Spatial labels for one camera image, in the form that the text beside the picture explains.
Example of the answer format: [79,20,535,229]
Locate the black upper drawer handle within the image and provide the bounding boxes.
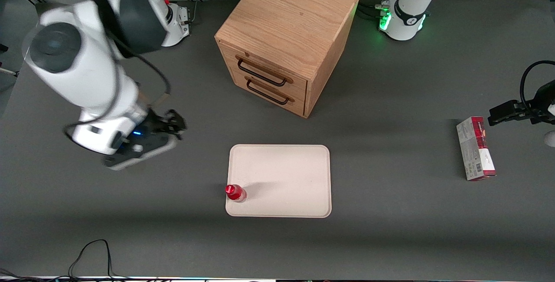
[236,56,294,88]

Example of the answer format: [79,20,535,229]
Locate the cream plastic tray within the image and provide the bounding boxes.
[225,144,332,218]

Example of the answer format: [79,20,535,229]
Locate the black left arm base cables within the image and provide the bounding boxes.
[358,0,406,21]

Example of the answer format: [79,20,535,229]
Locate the grey and red carton box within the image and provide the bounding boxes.
[456,116,497,181]

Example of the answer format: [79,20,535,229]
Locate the black drawer handle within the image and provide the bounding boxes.
[246,77,295,106]
[236,56,294,88]

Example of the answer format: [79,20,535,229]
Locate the red coke bottle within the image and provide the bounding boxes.
[225,184,248,203]

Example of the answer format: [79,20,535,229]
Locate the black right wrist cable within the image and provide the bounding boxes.
[64,35,172,137]

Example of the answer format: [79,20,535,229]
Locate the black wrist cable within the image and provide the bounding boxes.
[64,35,172,137]
[520,60,555,120]

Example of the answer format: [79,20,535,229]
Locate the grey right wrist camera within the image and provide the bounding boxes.
[103,136,179,171]

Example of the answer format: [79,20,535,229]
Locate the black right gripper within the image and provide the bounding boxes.
[124,108,188,150]

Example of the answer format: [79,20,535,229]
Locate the black cable on table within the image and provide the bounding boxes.
[0,239,135,282]

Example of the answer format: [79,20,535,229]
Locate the wooden drawer cabinet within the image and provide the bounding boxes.
[215,0,360,119]

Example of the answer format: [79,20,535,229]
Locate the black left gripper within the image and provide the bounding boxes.
[488,80,555,127]

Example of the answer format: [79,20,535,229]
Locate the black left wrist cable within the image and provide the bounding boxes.
[520,60,555,120]

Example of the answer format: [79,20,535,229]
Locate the black lower drawer handle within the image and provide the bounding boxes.
[246,77,295,106]

